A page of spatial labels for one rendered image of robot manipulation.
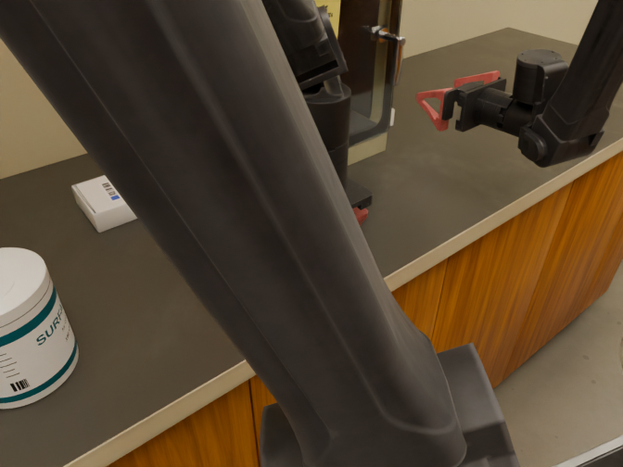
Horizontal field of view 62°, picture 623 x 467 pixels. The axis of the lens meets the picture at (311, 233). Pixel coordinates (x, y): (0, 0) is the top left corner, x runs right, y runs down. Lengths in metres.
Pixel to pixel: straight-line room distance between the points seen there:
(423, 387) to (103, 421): 0.54
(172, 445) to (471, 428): 0.62
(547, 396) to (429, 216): 1.14
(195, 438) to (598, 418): 1.46
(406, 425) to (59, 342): 0.56
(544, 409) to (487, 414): 1.73
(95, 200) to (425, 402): 0.85
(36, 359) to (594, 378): 1.80
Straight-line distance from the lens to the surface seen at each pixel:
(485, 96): 0.87
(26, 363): 0.69
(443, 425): 0.20
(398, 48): 0.99
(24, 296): 0.65
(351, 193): 0.54
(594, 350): 2.20
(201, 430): 0.81
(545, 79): 0.78
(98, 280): 0.87
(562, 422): 1.93
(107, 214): 0.96
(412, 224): 0.94
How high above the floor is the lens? 1.48
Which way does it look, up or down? 37 degrees down
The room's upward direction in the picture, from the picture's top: straight up
